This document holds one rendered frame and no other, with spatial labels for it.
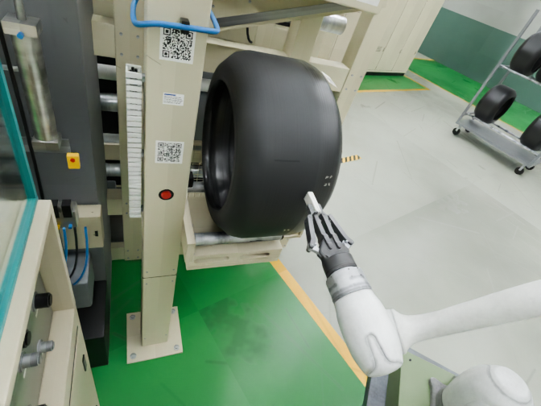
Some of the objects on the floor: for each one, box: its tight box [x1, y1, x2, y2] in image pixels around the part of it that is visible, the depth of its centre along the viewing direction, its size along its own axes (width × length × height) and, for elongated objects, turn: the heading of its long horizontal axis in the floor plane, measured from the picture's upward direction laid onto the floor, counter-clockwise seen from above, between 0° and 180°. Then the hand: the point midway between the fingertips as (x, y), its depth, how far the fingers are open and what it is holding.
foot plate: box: [126, 306, 183, 364], centre depth 169 cm, size 27×27×2 cm
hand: (312, 205), depth 84 cm, fingers closed
